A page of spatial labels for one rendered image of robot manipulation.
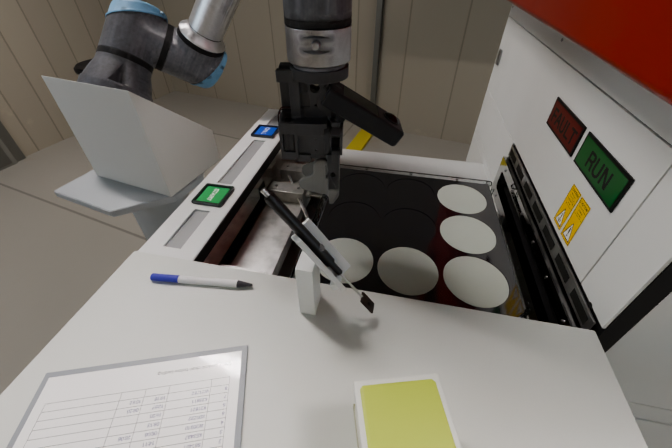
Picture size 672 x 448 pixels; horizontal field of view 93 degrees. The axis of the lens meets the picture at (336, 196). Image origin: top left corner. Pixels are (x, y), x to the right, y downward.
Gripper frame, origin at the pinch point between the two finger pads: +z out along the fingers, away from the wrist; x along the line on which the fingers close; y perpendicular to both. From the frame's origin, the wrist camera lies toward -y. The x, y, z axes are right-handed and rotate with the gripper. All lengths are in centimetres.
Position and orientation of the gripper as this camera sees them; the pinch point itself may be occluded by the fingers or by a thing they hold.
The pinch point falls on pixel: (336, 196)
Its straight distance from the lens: 50.6
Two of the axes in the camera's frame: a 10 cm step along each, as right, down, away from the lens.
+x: -0.4, 6.1, -7.9
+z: 0.0, 7.9, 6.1
